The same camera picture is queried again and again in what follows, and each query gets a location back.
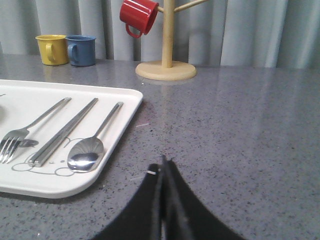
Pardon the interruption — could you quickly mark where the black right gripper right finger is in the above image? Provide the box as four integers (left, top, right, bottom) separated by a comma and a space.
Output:
161, 155, 243, 240

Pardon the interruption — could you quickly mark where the blue enamel mug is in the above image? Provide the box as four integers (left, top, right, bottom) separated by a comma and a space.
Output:
65, 35, 96, 67

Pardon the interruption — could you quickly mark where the silver fork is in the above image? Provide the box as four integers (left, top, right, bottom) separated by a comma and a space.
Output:
0, 97, 72, 164

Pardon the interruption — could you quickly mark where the yellow enamel mug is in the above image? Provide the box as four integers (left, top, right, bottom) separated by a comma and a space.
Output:
35, 34, 69, 66

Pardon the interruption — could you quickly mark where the wooden mug tree stand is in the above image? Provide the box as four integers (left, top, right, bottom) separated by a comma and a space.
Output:
135, 0, 206, 81

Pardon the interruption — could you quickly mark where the silver chopstick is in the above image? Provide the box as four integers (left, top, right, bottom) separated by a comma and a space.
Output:
27, 98, 98, 167
33, 97, 100, 168

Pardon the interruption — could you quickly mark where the grey pleated curtain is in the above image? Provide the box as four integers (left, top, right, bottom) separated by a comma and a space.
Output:
0, 0, 320, 69

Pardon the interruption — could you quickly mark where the red enamel mug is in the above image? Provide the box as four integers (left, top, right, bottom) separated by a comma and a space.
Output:
119, 0, 159, 38

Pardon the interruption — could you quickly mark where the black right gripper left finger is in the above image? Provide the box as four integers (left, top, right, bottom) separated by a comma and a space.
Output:
93, 164, 162, 240

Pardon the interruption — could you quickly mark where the cream rabbit serving tray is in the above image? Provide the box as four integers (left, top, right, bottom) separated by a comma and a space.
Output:
0, 79, 143, 199

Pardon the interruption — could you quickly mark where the silver spoon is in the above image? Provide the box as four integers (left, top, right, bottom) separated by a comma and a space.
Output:
67, 101, 124, 173

